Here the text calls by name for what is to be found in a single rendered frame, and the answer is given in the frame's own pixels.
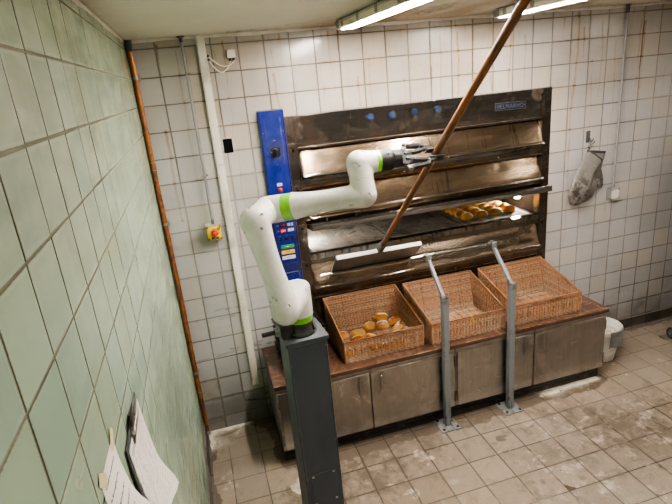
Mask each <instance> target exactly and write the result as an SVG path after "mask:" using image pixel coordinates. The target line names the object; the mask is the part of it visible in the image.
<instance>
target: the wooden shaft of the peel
mask: <svg viewBox="0 0 672 504"><path fill-rule="evenodd" d="M530 1H531V0H519V1H518V3H517V5H516V6H515V8H514V10H513V12H512V13H511V15H510V17H509V19H508V20H507V22H506V24H505V26H504V27H503V29H502V31H501V33H500V34H499V36H498V38H497V40H496V41H495V43H494V45H493V47H492V49H491V50H490V52H489V54H488V56H487V57H486V59H485V61H484V63H483V64H482V66H481V68H480V70H479V71H478V73H477V75H476V77H475V78H474V80H473V82H472V84H471V85H470V87H469V89H468V91H467V92H466V94H465V96H464V98H463V99H462V101H461V103H460V105H459V106H458V108H457V110H456V112H455V113H454V115H453V117H452V119H451V120H450V122H449V124H448V126H447V127H446V129H445V131H444V133H443V135H442V136H441V138H440V140H439V142H438V143H437V145H436V147H435V149H434V150H433V152H432V154H431V155H436V154H440V152H441V151H442V149H443V147H444V146H445V144H446V142H447V141H448V139H449V137H450V135H451V134H452V132H453V130H454V129H455V127H456V125H457V124H458V122H459V120H460V119H461V117H462V115H463V114H464V112H465V110H466V109H467V107H468V105H469V104H470V102H471V100H472V98H473V97H474V95H475V93H476V92H477V90H478V88H479V87H480V85H481V83H482V82H483V80H484V78H485V77H486V75H487V73H488V72H489V70H490V68H491V66H492V65H493V63H494V61H495V60H496V58H497V56H498V55H499V53H500V51H501V50H502V48H503V46H504V45H505V43H506V41H507V40H508V38H509V36H510V35H511V33H512V31H513V29H514V28H515V26H516V24H517V23H518V21H519V19H520V18H521V16H522V14H523V13H524V11H525V9H526V8H527V6H528V4H529V3H530ZM434 162H435V161H432V162H431V163H430V165H429V166H427V167H424V168H423V170H422V171H421V173H420V175H419V177H418V178H417V180H416V182H415V184H414V185H413V187H412V189H411V191H410V192H409V194H408V196H407V198H406V199H405V201H404V203H403V205H402V206H401V208H400V210H399V212H398V213H397V215H396V217H395V219H394V221H393V222H392V224H391V226H390V228H389V229H388V231H387V233H386V235H385V236H384V238H383V240H382V242H381V245H383V246H385V245H386V243H387V242H388V240H389V238H390V236H391V235H392V233H393V231H394V230H395V228H396V226H397V225H398V223H399V221H400V220H401V218H402V216H403V215H404V213H405V211H406V210H407V208H408V206H409V204H410V203H411V201H412V199H413V198H414V196H415V194H416V193H417V191H418V189H419V188H420V186H421V184H422V183H423V181H424V179H425V178H426V176H427V174H428V173H429V171H430V169H431V167H432V166H433V164H434Z"/></svg>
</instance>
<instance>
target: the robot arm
mask: <svg viewBox="0 0 672 504"><path fill-rule="evenodd" d="M405 149H414V150H405ZM434 149H435V147H433V146H430V147H427V146H426V145H425V146H424V144H423V143H415V144H406V143H402V145H401V149H395V150H391V149H390V148H387V149H379V150H370V151H367V150H355V151H353V152H351V153H350V154H349V155H348V157H347V159H346V168H347V172H348V176H349V181H350V185H349V186H345V187H338V188H333V189H327V190H320V191H310V192H291V193H286V194H277V195H270V196H264V197H261V198H260V199H258V200H257V201H256V203H255V204H254V205H252V206H250V207H248V208H246V209H245V210H244V211H243V212H242V213H241V215H240V218H239V224H240V227H241V229H242V231H243V233H244V235H245V237H246V239H247V241H248V243H249V246H250V248H251V250H252V252H253V255H254V257H255V260H256V262H257V265H258V268H259V270H260V273H261V276H262V279H263V283H264V286H265V290H266V293H267V298H268V302H269V306H270V312H271V316H272V318H273V320H274V321H275V322H276V324H277V326H276V328H274V330H273V331H269V332H265V333H261V336H262V338H265V337H269V336H273V335H275V336H276V337H278V336H280V337H281V339H283V340H288V339H289V338H297V339H298V338H306V337H309V336H311V335H313V334H314V333H315V332H316V331H317V326H316V324H315V323H314V321H313V308H312V299H311V291H310V285H309V283H308V282H307V281H306V280H303V279H294V280H290V281H289V280H288V278H287V276H286V273H285V270H284V268H283V265H282V262H281V259H280V256H279V253H278V250H277V246H276V242H275V239H274V235H273V230H272V226H271V224H273V223H279V222H284V221H288V220H293V219H296V220H297V219H300V218H303V217H306V216H310V215H314V214H318V213H323V212H328V211H334V210H342V209H353V208H368V207H370V206H372V205H373V204H374V203H375V201H376V199H377V191H376V187H375V182H374V176H373V174H374V173H376V172H383V171H391V170H393V168H397V167H402V166H405V167H408V168H409V171H410V172H411V171H413V170H414V169H419V168H423V167H427V166H429V165H430V163H431V162H432V161H437V159H443V158H444V156H445V154H436V155H430V156H429V157H415V156H412V155H415V154H419V153H422V152H425V154H426V153H432V152H433V150H434ZM410 163H417V164H414V165H413V164H412V165H409V164H410Z"/></svg>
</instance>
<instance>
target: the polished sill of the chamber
mask: <svg viewBox="0 0 672 504"><path fill-rule="evenodd" d="M537 219H539V214H536V213H529V214H524V215H518V216H512V217H507V218H501V219H496V220H490V221H484V222H479V223H473V224H467V225H462V226H456V227H450V228H445V229H439V230H434V231H428V232H422V233H417V234H411V235H405V236H400V237H394V238H389V240H388V242H387V243H386V247H388V246H394V245H399V244H405V243H410V242H416V241H421V240H427V239H432V238H438V237H443V236H449V235H454V234H460V233H465V232H471V231H476V230H482V229H487V228H493V227H498V226H504V225H509V224H515V223H520V222H526V221H531V220H537ZM381 241H382V240H377V241H372V242H366V243H360V244H355V245H349V246H344V247H338V248H332V249H327V250H321V251H315V252H310V259H311V260H316V259H322V258H328V257H333V256H338V255H344V254H350V253H355V252H361V251H366V250H372V249H377V246H378V244H379V243H380V242H381Z"/></svg>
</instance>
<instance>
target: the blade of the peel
mask: <svg viewBox="0 0 672 504"><path fill-rule="evenodd" d="M421 246H422V243H421V241H418V242H413V243H407V244H401V245H396V246H390V247H385V249H384V251H383V252H378V251H377V249H373V250H367V251H361V252H356V253H350V254H344V255H338V256H336V257H335V261H334V264H333V267H332V270H331V271H336V270H341V269H347V268H352V267H357V266H362V265H368V264H373V263H378V262H384V261H389V260H394V259H400V258H405V257H410V256H414V255H415V254H416V253H417V251H418V250H419V249H420V247H421ZM409 262H410V261H409ZM409 262H404V263H398V264H393V265H388V266H383V267H378V268H372V269H367V270H362V271H357V272H351V273H346V274H341V275H336V276H330V277H329V280H328V282H330V281H335V280H340V279H346V278H351V277H356V276H362V275H367V274H372V273H378V272H383V271H388V270H394V269H399V268H404V267H406V266H407V265H408V263H409Z"/></svg>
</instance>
